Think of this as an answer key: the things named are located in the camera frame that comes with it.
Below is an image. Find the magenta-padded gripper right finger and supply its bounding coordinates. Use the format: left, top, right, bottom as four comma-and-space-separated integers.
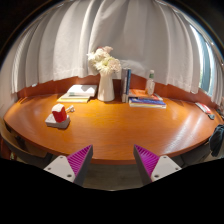
133, 143, 183, 186

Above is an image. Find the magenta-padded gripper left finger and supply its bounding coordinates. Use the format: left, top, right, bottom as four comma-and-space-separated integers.
43, 143, 94, 187

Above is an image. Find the red and white charger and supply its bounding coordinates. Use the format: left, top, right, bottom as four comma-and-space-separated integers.
51, 103, 68, 123

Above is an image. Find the grey chair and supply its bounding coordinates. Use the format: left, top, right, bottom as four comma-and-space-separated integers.
176, 142, 213, 168
0, 119, 54, 169

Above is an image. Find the white power strip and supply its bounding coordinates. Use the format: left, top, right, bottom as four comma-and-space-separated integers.
44, 113, 71, 130

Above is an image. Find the dark chair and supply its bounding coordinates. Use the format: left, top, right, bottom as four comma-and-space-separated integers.
209, 123, 224, 158

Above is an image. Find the yellow book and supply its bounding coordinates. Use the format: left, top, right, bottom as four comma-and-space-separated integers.
56, 94, 92, 104

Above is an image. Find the red booklet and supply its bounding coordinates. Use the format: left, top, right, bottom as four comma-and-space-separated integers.
194, 101, 213, 114

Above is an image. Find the orange book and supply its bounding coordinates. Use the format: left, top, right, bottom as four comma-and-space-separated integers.
128, 88, 164, 102

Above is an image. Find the white book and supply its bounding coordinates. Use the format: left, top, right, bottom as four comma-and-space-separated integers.
66, 84, 98, 98

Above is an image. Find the clear plastic bottle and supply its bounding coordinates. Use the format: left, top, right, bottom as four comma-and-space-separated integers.
145, 69, 156, 97

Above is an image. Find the white ceramic vase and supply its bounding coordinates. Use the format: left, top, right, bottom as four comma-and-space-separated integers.
97, 71, 116, 102

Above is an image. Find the blue upright book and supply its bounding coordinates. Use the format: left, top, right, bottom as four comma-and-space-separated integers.
125, 68, 132, 96

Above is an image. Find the grey upright book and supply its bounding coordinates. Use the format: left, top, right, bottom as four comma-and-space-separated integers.
120, 67, 129, 104

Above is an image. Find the window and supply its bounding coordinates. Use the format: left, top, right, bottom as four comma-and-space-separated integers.
189, 24, 218, 98

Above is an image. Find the white flower bouquet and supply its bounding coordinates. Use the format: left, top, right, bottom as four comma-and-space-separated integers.
86, 45, 123, 76

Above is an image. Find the white curtain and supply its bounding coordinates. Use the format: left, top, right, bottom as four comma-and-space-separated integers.
9, 0, 224, 107

